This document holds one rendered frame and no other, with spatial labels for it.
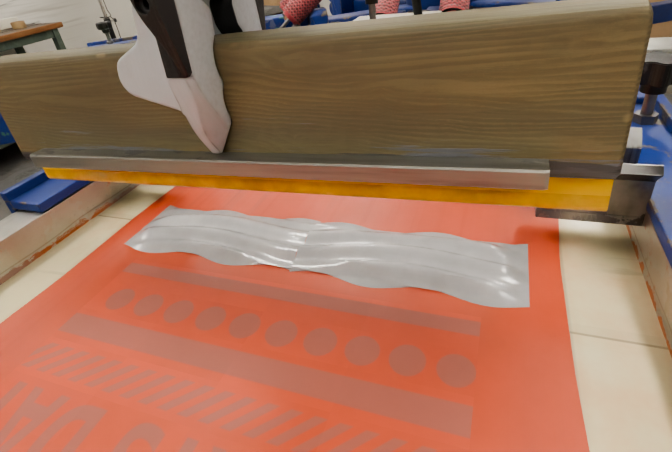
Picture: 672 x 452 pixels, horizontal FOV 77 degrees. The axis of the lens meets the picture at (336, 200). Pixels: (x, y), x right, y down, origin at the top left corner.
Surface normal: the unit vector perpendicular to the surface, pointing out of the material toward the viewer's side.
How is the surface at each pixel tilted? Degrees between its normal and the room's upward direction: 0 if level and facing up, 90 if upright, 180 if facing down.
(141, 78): 84
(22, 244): 90
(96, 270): 0
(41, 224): 90
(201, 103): 107
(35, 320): 0
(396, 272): 33
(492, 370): 0
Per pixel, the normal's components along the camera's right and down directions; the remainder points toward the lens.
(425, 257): -0.31, -0.43
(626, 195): -0.33, 0.53
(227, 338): -0.12, -0.84
